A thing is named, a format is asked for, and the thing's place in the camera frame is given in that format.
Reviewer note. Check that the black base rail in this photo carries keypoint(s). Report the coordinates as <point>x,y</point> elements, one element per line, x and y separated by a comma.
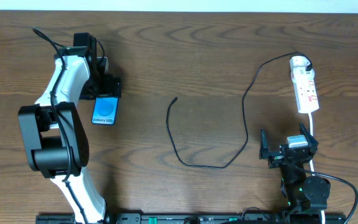
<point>249,217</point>

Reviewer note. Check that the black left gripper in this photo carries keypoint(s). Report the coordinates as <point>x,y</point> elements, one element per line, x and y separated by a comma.
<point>111,87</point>

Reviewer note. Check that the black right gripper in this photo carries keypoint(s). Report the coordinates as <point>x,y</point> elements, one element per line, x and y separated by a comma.
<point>286,152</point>

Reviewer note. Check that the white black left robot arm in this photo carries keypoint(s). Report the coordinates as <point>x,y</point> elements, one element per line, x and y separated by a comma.
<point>54,138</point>

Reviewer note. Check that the white power strip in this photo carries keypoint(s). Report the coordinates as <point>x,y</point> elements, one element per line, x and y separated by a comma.
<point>305,90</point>

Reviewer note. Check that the blue Samsung Galaxy smartphone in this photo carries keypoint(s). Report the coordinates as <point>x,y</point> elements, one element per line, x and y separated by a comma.
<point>105,111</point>

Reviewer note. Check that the white USB charger adapter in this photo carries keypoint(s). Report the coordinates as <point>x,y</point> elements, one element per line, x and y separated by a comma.
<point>301,61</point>

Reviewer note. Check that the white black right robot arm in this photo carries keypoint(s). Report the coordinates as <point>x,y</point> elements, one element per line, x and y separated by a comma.
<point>305,194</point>

